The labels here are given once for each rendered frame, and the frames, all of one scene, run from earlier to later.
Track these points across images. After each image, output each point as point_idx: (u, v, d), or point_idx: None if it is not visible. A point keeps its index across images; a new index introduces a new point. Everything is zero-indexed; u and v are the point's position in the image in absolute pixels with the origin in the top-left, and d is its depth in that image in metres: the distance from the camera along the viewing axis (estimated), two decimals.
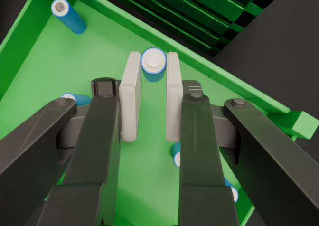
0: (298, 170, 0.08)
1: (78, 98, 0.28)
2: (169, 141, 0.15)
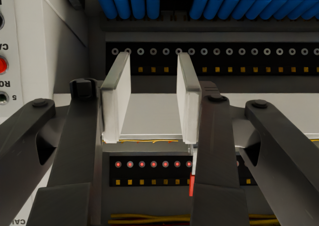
0: (317, 174, 0.08)
1: None
2: (187, 143, 0.14)
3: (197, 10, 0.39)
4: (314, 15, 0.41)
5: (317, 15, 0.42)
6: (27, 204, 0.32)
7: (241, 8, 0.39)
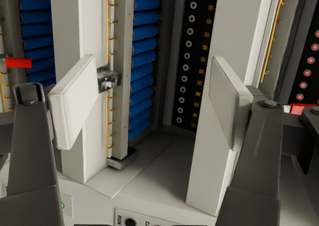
0: None
1: None
2: (234, 150, 0.14)
3: (145, 61, 0.44)
4: None
5: None
6: None
7: (145, 23, 0.41)
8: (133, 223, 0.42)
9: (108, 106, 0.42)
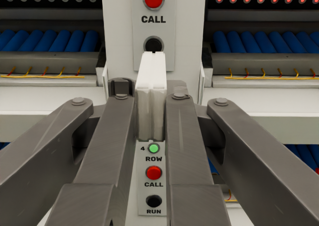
0: (283, 168, 0.08)
1: None
2: (154, 141, 0.15)
3: (0, 39, 0.40)
4: None
5: None
6: None
7: None
8: (148, 42, 0.27)
9: (23, 84, 0.35)
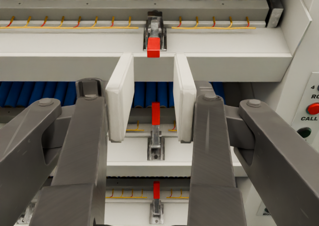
0: (312, 172, 0.08)
1: None
2: (182, 142, 0.14)
3: None
4: None
5: None
6: None
7: None
8: None
9: (194, 25, 0.36)
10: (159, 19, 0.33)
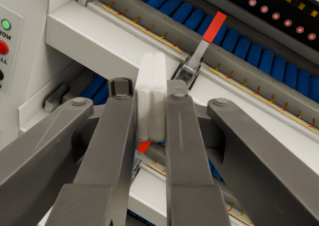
0: (283, 168, 0.08)
1: None
2: (154, 141, 0.15)
3: None
4: None
5: None
6: None
7: None
8: None
9: None
10: None
